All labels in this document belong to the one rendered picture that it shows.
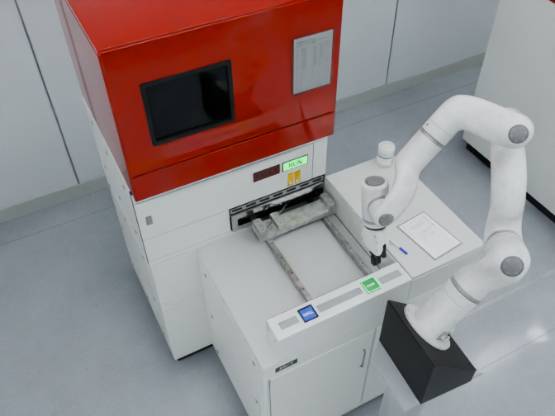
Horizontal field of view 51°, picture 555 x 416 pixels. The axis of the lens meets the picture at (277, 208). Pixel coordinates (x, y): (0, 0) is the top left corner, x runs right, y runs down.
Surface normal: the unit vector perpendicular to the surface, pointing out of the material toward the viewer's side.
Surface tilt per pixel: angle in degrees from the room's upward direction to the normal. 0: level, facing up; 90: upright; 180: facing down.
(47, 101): 90
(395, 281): 0
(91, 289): 0
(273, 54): 90
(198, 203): 90
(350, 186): 0
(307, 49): 90
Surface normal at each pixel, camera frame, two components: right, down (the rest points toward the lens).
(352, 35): 0.47, 0.63
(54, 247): -0.01, -0.70
